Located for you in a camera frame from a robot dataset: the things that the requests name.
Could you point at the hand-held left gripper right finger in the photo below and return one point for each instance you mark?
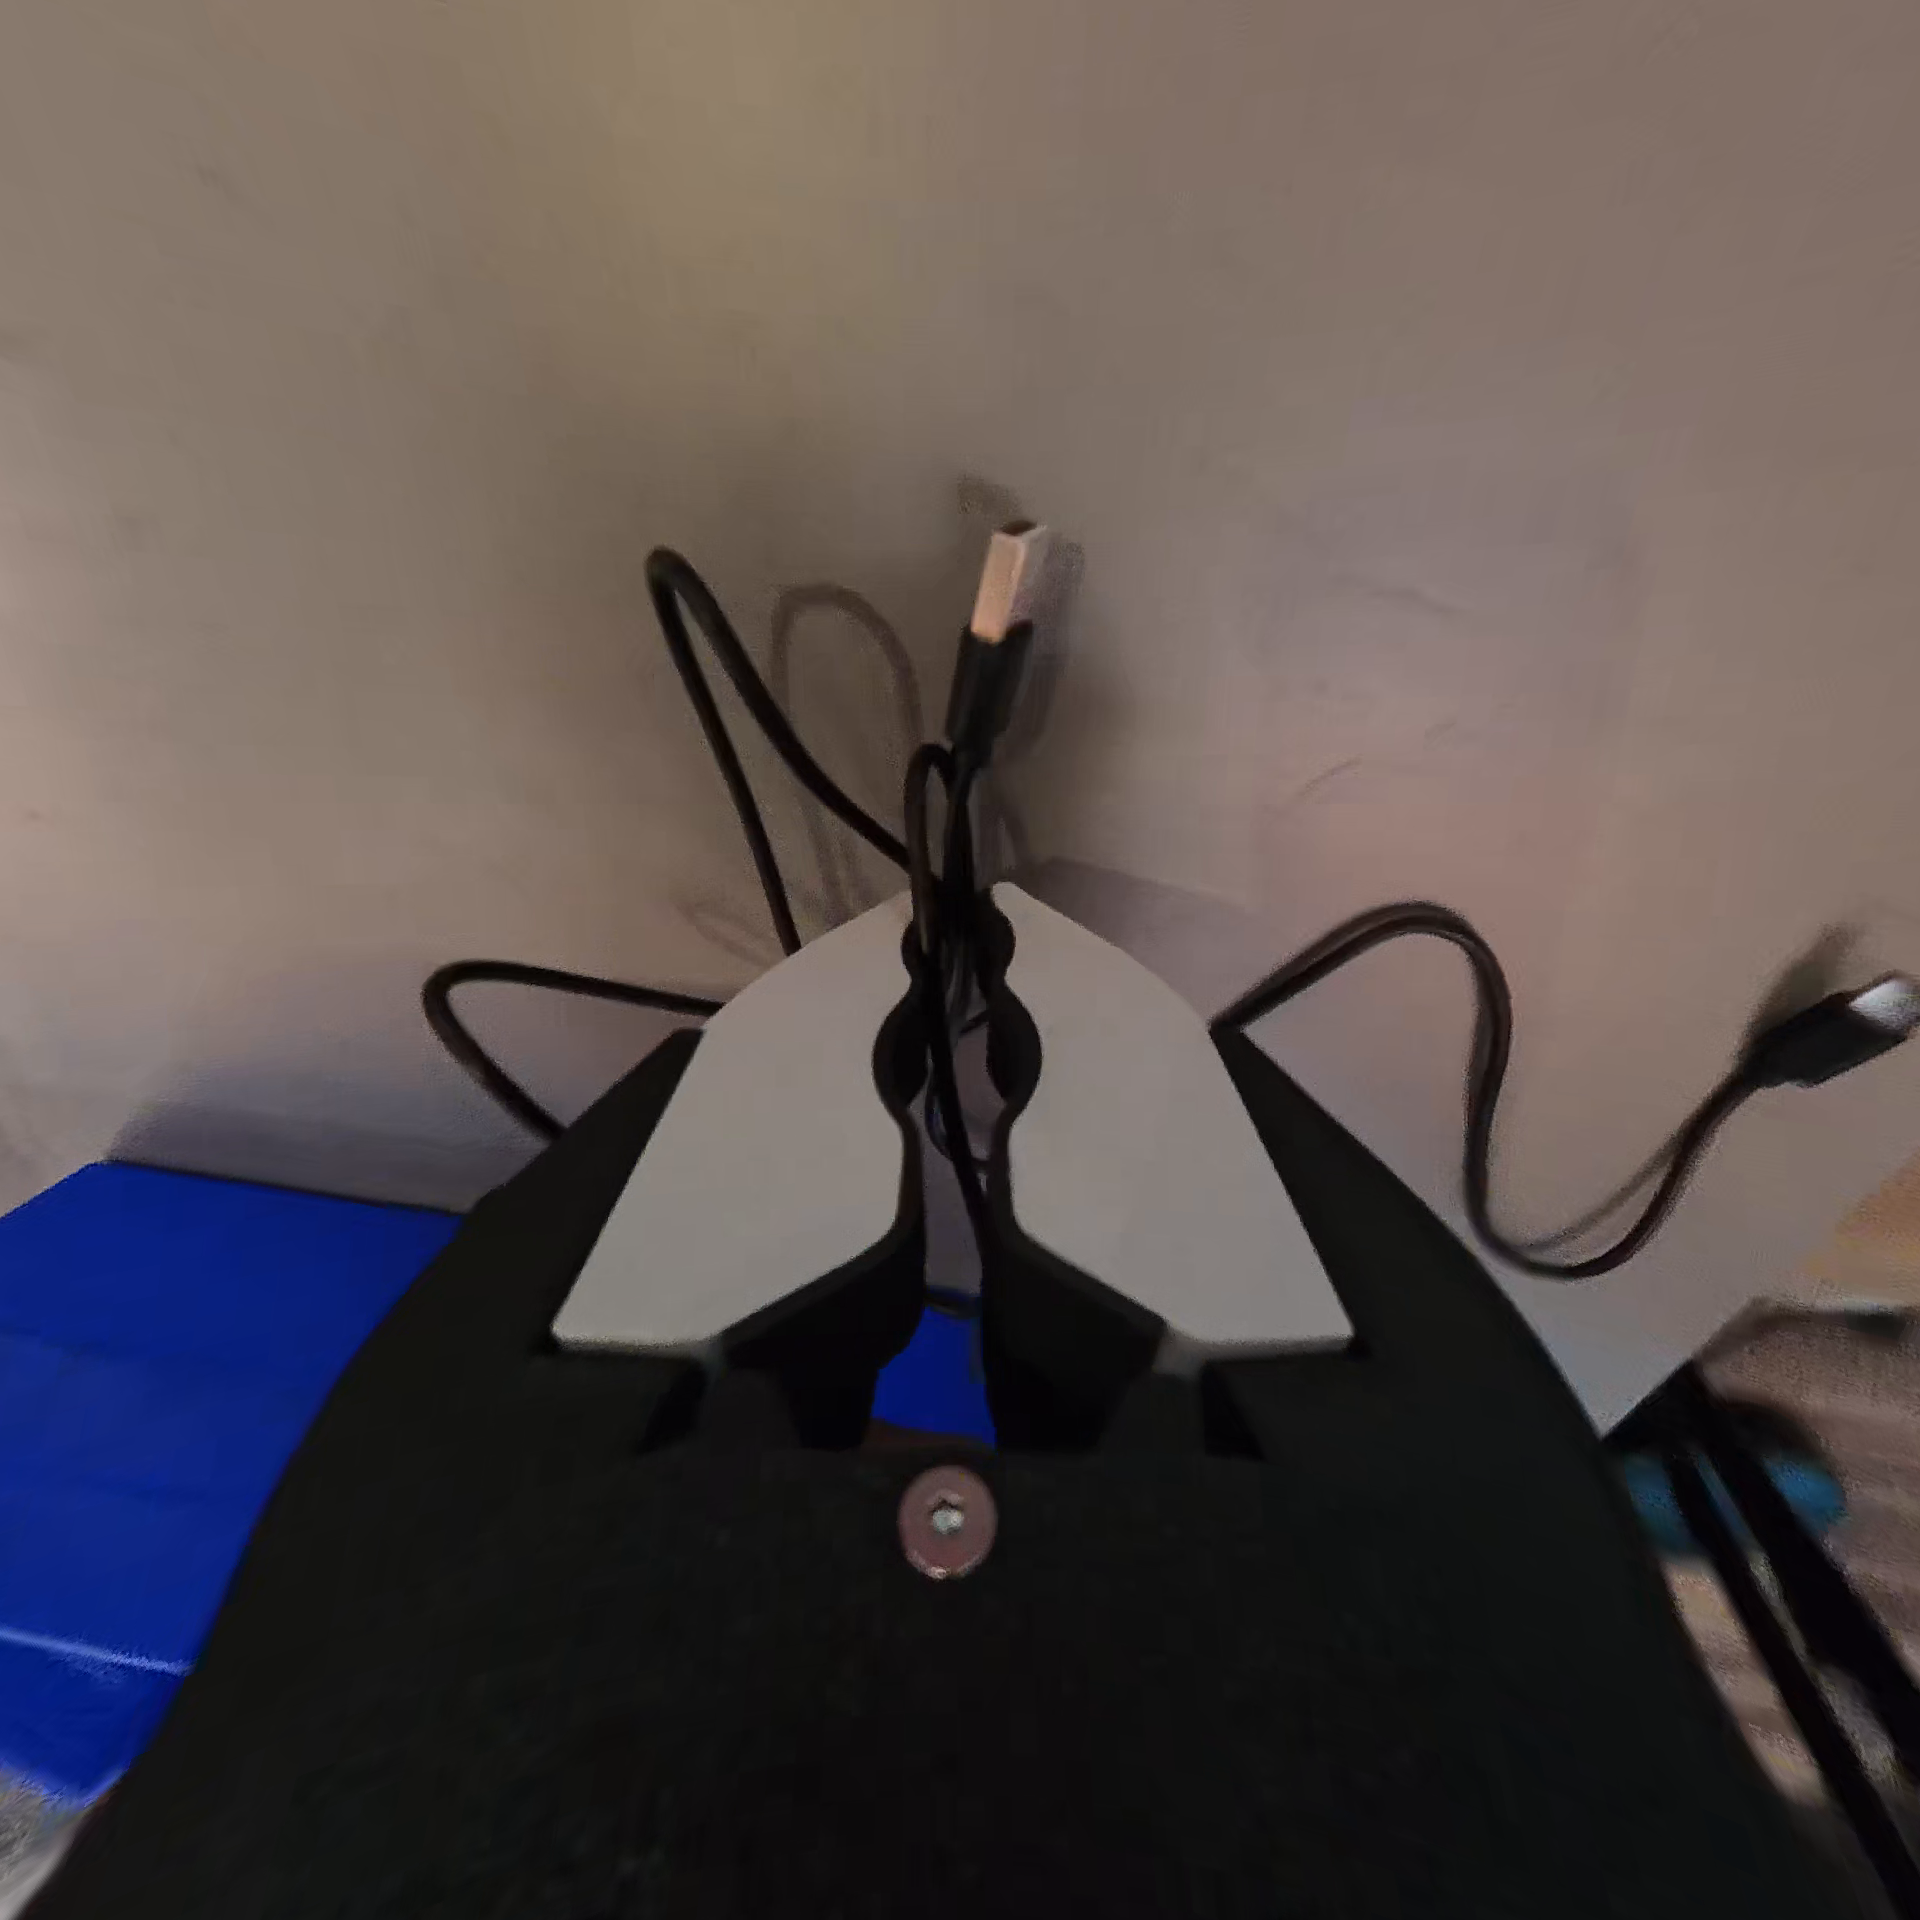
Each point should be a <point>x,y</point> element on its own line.
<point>1154,1170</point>

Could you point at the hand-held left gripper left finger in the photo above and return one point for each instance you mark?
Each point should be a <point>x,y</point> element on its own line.
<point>751,1170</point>

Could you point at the large blue plastic bin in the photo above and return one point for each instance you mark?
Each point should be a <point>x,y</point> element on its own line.
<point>150,1424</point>

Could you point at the black metal frame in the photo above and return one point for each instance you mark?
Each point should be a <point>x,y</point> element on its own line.
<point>1785,1591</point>

